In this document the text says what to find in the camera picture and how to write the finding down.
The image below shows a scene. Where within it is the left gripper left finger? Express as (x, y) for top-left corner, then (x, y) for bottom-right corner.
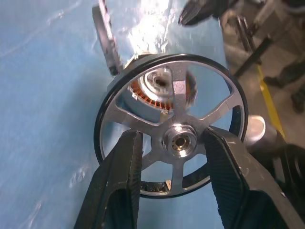
(73, 128), (144, 229)

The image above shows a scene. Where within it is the silver spoked rotor wheel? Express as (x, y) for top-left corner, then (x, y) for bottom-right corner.
(94, 54), (250, 198)

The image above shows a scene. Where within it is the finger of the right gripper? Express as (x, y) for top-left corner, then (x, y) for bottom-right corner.
(178, 0), (229, 26)

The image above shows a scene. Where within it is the black and white sneaker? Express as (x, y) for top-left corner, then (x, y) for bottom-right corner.
(264, 62), (305, 88)

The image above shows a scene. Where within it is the motor stator with copper windings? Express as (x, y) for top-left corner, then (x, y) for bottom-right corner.
(122, 54), (198, 120)

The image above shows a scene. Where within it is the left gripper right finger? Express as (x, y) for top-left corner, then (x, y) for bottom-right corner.
(203, 125), (305, 229)

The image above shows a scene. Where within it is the round silver motor cover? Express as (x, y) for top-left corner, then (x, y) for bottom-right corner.
(91, 0), (124, 77)

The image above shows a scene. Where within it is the black metal stand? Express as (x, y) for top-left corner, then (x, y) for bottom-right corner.
(234, 14), (274, 77)

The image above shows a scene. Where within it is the dark grey rounded cylinder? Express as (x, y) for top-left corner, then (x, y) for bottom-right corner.
(245, 114), (288, 156)

